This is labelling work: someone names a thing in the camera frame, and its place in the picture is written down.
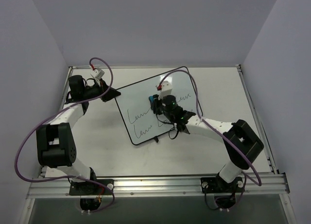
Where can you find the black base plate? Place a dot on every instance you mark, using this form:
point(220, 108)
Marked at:
point(214, 185)
point(87, 188)

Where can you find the aluminium table edge strip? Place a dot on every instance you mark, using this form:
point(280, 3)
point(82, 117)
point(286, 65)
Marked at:
point(239, 66)

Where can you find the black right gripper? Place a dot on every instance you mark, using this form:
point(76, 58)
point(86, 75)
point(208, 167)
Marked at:
point(155, 105)

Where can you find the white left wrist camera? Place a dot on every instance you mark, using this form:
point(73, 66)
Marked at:
point(97, 74)

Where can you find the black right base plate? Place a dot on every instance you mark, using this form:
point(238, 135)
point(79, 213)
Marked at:
point(214, 185)

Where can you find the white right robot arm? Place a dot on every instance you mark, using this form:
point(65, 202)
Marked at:
point(241, 142)

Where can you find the aluminium front rail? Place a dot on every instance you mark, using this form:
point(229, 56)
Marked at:
point(164, 186)

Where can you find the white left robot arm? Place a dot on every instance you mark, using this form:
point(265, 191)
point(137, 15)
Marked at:
point(55, 142)

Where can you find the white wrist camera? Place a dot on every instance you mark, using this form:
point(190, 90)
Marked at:
point(165, 89)
point(97, 74)

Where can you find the black framed whiteboard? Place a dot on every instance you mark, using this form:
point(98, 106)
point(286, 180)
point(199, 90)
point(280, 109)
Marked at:
point(141, 123)

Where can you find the blue bone-shaped eraser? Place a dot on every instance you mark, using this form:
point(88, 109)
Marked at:
point(152, 99)

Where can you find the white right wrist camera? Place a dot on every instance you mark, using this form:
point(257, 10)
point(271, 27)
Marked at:
point(165, 89)

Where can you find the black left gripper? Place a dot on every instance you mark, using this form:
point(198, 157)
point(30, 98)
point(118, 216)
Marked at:
point(105, 93)

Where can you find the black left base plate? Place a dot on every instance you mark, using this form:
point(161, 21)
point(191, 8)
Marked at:
point(87, 188)

